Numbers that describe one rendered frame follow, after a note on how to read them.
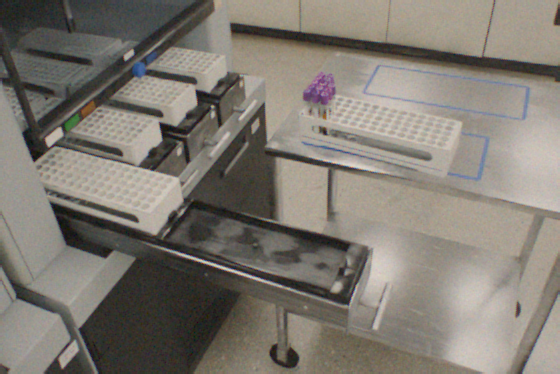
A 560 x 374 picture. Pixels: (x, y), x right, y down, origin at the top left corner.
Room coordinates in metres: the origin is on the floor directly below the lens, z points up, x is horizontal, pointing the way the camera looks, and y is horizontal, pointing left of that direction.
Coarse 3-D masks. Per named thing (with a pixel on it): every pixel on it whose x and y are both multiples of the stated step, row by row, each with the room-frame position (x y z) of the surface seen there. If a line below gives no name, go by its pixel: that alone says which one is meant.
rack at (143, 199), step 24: (48, 168) 0.84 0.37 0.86; (72, 168) 0.83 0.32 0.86; (96, 168) 0.83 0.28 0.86; (120, 168) 0.83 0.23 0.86; (48, 192) 0.81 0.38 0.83; (72, 192) 0.76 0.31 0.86; (96, 192) 0.76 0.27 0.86; (120, 192) 0.74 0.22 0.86; (144, 192) 0.74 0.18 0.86; (168, 192) 0.73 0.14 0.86; (120, 216) 0.74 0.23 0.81; (144, 216) 0.69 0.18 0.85
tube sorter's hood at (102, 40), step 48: (0, 0) 0.77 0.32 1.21; (48, 0) 0.85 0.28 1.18; (96, 0) 0.94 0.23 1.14; (144, 0) 1.06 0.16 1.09; (192, 0) 1.21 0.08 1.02; (0, 48) 0.75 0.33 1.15; (48, 48) 0.82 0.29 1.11; (96, 48) 0.92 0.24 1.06; (144, 48) 1.03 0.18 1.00; (48, 96) 0.80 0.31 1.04; (96, 96) 0.87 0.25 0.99
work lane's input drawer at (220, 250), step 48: (96, 240) 0.73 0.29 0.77; (144, 240) 0.68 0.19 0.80; (192, 240) 0.67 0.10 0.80; (240, 240) 0.66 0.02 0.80; (288, 240) 0.65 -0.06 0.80; (336, 240) 0.63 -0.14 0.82; (240, 288) 0.58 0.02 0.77; (288, 288) 0.54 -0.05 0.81; (336, 288) 0.53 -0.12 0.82; (384, 288) 0.57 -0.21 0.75
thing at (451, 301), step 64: (384, 64) 1.20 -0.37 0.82; (512, 128) 0.89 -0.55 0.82; (448, 192) 0.73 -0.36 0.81; (512, 192) 0.70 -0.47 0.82; (384, 256) 1.05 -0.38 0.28; (448, 256) 1.03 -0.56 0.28; (512, 256) 1.01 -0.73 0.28; (320, 320) 0.86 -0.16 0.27; (384, 320) 0.84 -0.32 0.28; (448, 320) 0.82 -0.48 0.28; (512, 320) 0.80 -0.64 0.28
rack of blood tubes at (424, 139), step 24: (336, 96) 0.97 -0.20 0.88; (312, 120) 0.90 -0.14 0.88; (336, 120) 0.89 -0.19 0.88; (360, 120) 0.88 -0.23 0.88; (384, 120) 0.87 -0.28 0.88; (408, 120) 0.87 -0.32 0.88; (432, 120) 0.86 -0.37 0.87; (360, 144) 0.87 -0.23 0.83; (384, 144) 0.87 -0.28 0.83; (408, 144) 0.79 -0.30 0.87; (432, 144) 0.78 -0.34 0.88; (456, 144) 0.81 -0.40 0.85
